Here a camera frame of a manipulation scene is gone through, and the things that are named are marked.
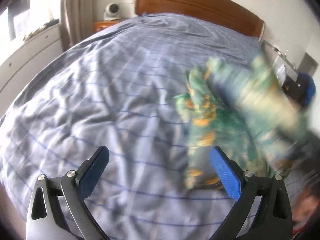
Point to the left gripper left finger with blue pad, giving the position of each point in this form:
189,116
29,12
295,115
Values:
45,218

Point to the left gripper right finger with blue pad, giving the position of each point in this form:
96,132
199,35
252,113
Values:
273,219

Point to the green floral padded jacket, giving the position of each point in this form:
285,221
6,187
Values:
244,112

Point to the person's right hand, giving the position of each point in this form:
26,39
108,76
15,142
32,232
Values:
305,206

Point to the black and blue backpack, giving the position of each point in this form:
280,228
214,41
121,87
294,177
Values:
302,90

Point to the blue checked duvet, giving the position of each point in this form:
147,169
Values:
117,89

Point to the white plastic bag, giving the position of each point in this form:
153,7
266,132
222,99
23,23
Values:
281,73

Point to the white drawer cabinet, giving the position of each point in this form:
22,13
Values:
30,58

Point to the wooden bedside table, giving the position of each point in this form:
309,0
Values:
101,25

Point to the white round fan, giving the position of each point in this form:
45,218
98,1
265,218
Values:
112,12

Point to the beige curtain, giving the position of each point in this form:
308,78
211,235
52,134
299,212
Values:
76,21

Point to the brown wooden headboard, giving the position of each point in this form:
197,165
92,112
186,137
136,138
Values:
225,13

